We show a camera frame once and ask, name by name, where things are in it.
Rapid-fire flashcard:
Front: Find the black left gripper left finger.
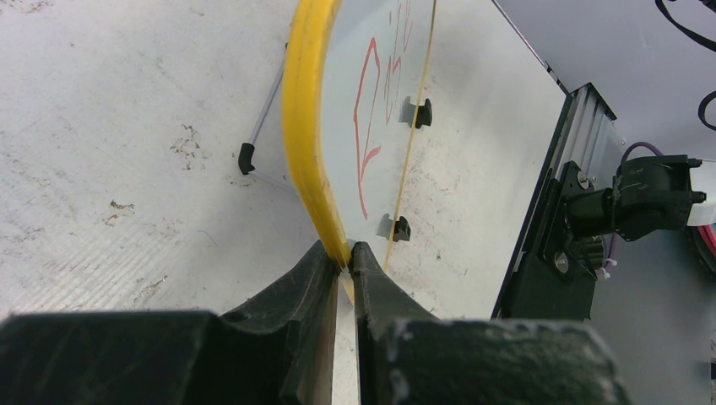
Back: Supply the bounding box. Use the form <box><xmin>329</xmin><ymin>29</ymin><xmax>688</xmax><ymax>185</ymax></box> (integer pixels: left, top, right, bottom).
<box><xmin>221</xmin><ymin>241</ymin><xmax>338</xmax><ymax>404</ymax></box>

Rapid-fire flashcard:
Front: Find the aluminium frame rail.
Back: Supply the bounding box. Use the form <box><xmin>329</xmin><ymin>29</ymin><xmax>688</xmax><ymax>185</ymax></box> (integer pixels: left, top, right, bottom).
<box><xmin>551</xmin><ymin>83</ymin><xmax>627</xmax><ymax>189</ymax></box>

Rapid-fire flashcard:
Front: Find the black-footed wire whiteboard stand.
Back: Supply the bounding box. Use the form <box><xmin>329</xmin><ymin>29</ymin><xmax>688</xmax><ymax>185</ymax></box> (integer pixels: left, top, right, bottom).
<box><xmin>237</xmin><ymin>38</ymin><xmax>432</xmax><ymax>242</ymax></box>

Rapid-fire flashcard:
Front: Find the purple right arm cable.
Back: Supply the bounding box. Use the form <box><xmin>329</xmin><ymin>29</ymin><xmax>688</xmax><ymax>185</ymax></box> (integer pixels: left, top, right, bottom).
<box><xmin>595</xmin><ymin>140</ymin><xmax>664</xmax><ymax>281</ymax></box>

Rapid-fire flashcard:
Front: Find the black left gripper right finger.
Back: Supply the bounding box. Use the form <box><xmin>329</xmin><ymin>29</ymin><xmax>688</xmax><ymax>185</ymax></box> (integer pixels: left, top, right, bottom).
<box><xmin>349</xmin><ymin>242</ymin><xmax>560</xmax><ymax>404</ymax></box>

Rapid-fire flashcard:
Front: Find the yellow-framed whiteboard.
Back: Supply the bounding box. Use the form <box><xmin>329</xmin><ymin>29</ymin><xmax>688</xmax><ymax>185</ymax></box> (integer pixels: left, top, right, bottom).
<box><xmin>281</xmin><ymin>1</ymin><xmax>437</xmax><ymax>298</ymax></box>

